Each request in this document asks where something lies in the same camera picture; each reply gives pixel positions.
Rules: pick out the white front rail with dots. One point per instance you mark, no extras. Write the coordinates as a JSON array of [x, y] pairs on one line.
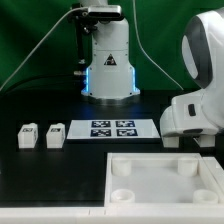
[[108, 216]]

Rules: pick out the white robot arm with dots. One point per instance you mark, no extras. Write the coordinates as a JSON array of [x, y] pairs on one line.
[[110, 76]]

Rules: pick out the grey camera on stand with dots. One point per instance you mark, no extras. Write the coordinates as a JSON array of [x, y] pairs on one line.
[[104, 11]]

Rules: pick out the black camera stand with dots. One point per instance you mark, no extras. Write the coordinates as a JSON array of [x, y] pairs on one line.
[[81, 20]]

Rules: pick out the white right obstacle wall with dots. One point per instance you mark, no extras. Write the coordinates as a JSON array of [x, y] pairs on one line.
[[216, 177]]

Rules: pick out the marker sheet with tags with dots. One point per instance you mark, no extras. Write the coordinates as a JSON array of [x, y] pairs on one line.
[[113, 129]]

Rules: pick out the white square tabletop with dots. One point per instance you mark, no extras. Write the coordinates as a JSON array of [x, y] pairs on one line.
[[144, 179]]

